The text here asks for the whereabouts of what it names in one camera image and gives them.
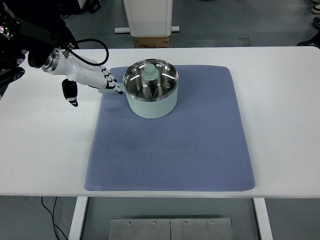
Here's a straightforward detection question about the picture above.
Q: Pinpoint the white pedestal cabinet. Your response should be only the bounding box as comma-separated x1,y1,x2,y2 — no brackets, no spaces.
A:
114,0,180,38

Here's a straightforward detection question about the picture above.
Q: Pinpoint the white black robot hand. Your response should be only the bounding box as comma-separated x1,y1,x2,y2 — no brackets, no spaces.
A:
42,48,124,107

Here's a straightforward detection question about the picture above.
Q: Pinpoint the metal base plate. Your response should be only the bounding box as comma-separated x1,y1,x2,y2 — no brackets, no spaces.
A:
108,218,235,240

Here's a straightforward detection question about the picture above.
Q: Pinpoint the black white shoe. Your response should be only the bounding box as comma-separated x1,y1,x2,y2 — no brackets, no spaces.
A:
311,3,320,15

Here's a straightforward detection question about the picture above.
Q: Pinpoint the blue textured mat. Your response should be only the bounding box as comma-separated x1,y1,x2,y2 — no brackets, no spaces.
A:
84,65,255,192

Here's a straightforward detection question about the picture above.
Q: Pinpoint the white table leg right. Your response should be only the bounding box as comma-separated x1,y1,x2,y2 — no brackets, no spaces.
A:
253,198,274,240

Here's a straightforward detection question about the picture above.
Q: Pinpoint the metal floor outlet cover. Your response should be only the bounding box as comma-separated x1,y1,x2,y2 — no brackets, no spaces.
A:
238,37,253,47

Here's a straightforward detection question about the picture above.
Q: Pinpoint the black floor cable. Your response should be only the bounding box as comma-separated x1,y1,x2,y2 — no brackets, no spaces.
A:
40,196,69,240

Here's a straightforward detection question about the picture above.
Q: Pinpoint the person in dark clothes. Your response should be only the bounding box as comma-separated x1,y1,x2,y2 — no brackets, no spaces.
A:
50,14,79,49

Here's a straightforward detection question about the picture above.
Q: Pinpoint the white table leg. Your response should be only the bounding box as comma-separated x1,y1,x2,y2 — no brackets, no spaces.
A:
253,198,274,240
68,196,89,240

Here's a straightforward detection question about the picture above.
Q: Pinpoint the white table leg left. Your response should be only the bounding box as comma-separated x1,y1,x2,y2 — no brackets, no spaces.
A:
68,196,89,240

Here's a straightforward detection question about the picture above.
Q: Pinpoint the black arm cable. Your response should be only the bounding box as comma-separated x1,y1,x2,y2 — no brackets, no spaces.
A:
63,38,110,67

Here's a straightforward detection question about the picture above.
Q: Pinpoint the mint green pot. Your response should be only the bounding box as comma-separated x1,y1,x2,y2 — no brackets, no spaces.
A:
96,58,180,120

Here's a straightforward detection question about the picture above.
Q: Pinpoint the brown cardboard box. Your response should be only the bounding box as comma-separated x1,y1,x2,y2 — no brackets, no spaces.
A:
133,36,171,49

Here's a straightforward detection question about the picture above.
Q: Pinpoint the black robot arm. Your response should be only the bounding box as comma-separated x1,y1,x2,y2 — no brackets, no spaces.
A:
0,3,65,87

